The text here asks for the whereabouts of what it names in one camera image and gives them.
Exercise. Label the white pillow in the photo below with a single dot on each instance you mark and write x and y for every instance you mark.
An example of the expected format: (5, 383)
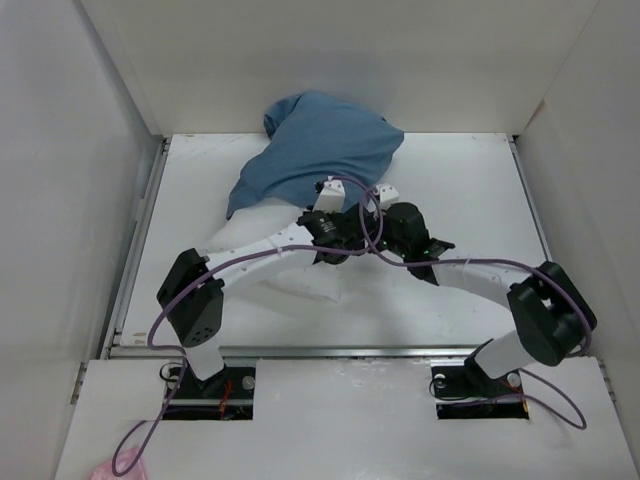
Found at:
(248, 225)

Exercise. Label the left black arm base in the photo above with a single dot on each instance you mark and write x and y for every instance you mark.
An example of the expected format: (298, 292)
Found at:
(229, 396)

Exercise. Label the blue pillowcase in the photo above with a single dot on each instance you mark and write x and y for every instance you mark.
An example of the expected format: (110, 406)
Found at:
(312, 136)

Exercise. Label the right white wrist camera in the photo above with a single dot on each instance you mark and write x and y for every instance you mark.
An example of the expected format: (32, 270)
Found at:
(385, 194)

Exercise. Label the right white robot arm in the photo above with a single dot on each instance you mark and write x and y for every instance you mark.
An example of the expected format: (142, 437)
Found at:
(551, 318)

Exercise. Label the aluminium rail frame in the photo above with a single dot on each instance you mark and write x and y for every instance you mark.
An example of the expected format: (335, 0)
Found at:
(468, 186)

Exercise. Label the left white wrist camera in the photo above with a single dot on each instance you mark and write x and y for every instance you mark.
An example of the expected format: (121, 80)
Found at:
(331, 196)

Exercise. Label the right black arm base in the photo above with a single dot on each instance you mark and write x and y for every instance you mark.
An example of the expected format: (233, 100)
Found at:
(464, 395)

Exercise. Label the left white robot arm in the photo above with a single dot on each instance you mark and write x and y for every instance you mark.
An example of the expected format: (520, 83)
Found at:
(193, 293)

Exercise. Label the pink plastic bag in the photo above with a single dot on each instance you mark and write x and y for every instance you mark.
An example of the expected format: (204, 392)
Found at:
(123, 461)

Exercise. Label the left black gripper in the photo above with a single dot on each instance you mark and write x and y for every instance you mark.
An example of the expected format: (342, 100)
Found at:
(331, 216)

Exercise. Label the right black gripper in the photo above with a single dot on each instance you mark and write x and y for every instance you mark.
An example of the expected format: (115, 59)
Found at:
(385, 218)

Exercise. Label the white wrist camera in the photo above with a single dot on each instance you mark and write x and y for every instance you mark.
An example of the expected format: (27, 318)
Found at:
(385, 194)
(331, 196)

